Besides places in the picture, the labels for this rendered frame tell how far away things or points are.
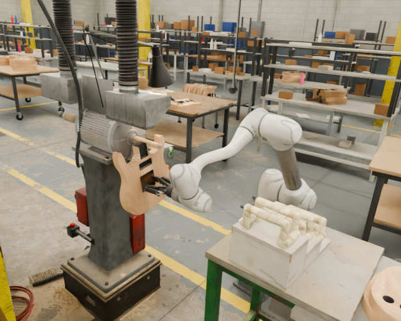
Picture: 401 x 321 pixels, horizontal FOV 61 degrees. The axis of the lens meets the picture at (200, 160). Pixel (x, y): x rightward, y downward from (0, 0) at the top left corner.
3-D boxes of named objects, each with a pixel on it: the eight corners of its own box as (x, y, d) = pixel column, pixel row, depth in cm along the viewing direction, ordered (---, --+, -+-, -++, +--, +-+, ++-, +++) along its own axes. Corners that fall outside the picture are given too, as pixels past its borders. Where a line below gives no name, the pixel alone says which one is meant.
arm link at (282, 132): (291, 189, 236) (321, 200, 222) (279, 207, 230) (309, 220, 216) (269, 106, 183) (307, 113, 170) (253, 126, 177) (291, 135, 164)
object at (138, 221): (111, 242, 257) (109, 199, 244) (124, 234, 267) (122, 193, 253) (133, 255, 243) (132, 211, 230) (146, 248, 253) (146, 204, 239)
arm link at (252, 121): (234, 122, 185) (254, 127, 177) (252, 100, 192) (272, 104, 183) (240, 138, 194) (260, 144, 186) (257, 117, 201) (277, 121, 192)
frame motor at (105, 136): (73, 148, 212) (69, 106, 202) (109, 138, 232) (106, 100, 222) (116, 165, 189) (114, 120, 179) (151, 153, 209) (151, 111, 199)
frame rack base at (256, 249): (228, 260, 146) (231, 226, 139) (247, 245, 157) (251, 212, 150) (286, 292, 130) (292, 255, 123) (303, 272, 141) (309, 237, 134)
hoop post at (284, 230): (276, 245, 128) (279, 224, 125) (281, 242, 130) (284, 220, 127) (284, 249, 126) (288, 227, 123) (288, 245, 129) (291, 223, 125)
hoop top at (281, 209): (253, 203, 141) (253, 197, 140) (258, 201, 144) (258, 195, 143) (297, 222, 129) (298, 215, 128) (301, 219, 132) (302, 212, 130)
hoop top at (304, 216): (270, 207, 155) (271, 201, 154) (274, 205, 158) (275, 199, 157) (312, 225, 143) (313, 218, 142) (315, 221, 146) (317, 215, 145)
